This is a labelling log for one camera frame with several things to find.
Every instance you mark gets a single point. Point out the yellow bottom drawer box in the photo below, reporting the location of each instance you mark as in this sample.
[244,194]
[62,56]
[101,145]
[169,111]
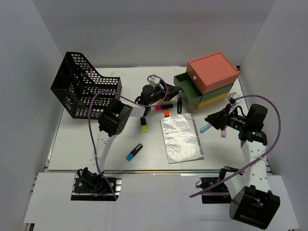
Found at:
[211,101]

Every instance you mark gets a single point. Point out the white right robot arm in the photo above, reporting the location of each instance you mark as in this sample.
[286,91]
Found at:
[252,201]

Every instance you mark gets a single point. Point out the orange black highlighter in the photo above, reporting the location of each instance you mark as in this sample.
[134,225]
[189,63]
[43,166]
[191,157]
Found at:
[166,114]

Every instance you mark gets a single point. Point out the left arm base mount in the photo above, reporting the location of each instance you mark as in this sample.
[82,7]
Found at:
[90,186]

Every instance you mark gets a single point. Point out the pastel blue highlighter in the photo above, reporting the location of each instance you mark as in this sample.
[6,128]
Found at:
[205,128]

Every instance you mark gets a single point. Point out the white safety instruction booklet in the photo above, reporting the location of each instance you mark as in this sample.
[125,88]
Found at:
[181,138]

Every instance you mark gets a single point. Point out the pink black highlighter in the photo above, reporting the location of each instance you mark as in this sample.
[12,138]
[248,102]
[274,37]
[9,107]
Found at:
[164,107]

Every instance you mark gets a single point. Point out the yellow black highlighter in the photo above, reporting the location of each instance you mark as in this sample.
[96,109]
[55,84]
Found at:
[143,124]

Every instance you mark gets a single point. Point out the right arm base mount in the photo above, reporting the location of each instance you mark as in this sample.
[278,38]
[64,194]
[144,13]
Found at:
[218,195]

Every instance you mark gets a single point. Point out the coral top drawer box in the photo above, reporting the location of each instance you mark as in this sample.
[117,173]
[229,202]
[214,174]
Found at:
[211,72]

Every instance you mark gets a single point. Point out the green drawer box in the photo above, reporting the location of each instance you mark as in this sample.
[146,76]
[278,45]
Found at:
[190,92]

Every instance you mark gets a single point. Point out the pastel purple highlighter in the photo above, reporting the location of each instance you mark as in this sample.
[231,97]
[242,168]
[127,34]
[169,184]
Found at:
[223,133]

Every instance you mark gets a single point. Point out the blue black highlighter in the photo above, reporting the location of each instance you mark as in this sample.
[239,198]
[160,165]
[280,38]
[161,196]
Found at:
[131,155]

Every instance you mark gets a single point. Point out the purple black highlighter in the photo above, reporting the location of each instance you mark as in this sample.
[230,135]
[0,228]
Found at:
[179,105]

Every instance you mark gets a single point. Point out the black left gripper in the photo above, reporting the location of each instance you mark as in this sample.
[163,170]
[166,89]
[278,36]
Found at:
[172,92]

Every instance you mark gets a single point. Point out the black mesh file holder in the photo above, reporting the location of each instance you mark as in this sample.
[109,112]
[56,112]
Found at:
[77,82]

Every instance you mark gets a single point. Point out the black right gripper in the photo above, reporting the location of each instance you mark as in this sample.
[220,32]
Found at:
[220,120]

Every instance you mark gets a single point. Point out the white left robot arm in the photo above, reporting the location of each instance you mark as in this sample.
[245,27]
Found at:
[114,117]

